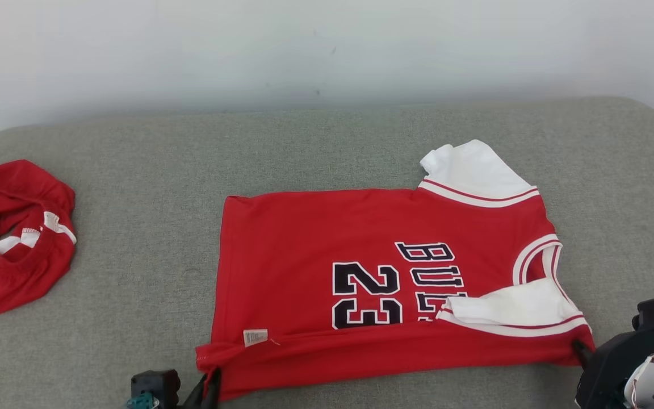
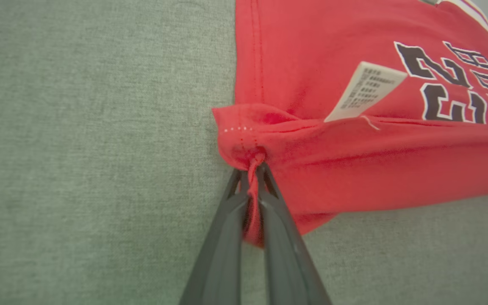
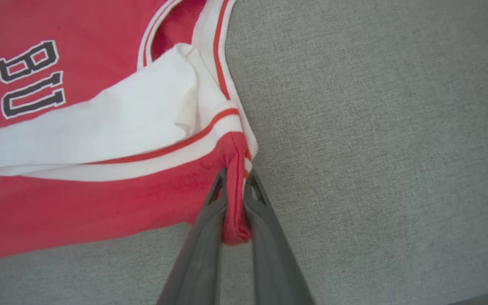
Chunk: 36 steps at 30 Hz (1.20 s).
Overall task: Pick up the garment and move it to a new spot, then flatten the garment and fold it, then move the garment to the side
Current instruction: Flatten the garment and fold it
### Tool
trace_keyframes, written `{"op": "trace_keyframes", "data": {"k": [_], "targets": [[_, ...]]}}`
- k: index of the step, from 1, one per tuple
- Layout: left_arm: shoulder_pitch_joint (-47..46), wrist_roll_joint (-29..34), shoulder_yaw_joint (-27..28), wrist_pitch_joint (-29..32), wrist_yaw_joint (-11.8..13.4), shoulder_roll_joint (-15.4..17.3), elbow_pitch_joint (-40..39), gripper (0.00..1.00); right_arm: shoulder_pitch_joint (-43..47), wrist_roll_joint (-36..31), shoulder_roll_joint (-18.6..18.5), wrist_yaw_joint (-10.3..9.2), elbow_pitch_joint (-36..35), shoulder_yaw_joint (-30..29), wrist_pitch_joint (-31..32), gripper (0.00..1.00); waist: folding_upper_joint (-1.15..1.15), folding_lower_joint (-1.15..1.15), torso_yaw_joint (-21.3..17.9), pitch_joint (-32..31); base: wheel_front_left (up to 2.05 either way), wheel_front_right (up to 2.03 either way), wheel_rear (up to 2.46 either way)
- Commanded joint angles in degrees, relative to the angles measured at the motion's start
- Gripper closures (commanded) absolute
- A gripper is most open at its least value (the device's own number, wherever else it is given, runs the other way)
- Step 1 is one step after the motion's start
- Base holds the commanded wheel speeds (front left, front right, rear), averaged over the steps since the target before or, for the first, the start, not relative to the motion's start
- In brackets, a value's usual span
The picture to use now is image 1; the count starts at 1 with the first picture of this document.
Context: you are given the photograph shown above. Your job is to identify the red white-striped basketball shorts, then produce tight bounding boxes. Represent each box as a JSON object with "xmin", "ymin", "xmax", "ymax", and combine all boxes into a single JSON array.
[{"xmin": 0, "ymin": 160, "xmax": 77, "ymax": 315}]

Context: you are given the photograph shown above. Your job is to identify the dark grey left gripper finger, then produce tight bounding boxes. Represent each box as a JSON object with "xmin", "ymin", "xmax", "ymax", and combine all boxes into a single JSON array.
[
  {"xmin": 204, "ymin": 367, "xmax": 223, "ymax": 409},
  {"xmin": 182, "ymin": 374, "xmax": 211, "ymax": 409}
]

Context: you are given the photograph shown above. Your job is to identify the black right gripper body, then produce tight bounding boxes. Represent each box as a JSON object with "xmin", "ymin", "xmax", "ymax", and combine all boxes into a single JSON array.
[{"xmin": 575, "ymin": 331, "xmax": 654, "ymax": 409}]

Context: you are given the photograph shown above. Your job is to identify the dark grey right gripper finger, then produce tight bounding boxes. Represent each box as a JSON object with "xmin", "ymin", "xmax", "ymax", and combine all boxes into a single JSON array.
[{"xmin": 571, "ymin": 338, "xmax": 594, "ymax": 369}]

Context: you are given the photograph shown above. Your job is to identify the red number 23 basketball jersey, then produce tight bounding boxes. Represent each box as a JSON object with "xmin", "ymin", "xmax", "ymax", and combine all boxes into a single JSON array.
[{"xmin": 195, "ymin": 139, "xmax": 596, "ymax": 402}]

